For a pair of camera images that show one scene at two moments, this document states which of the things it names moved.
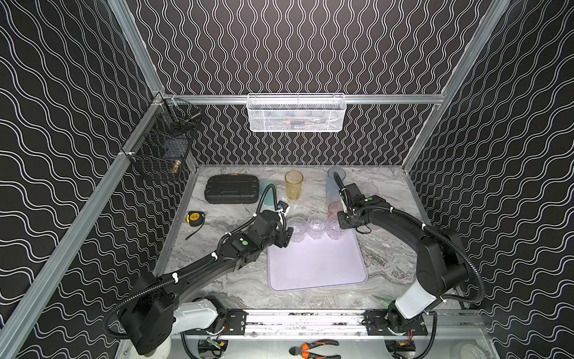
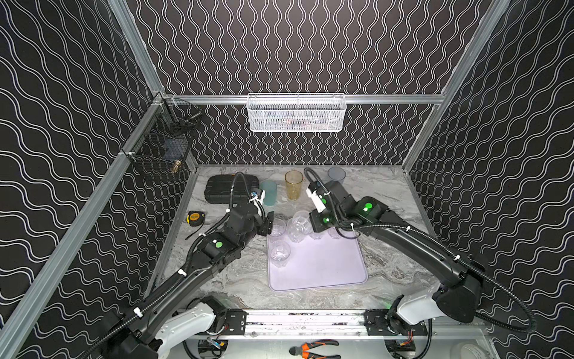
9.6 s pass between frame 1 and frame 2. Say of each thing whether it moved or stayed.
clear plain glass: stayed
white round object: stayed
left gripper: moved
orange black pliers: stayed
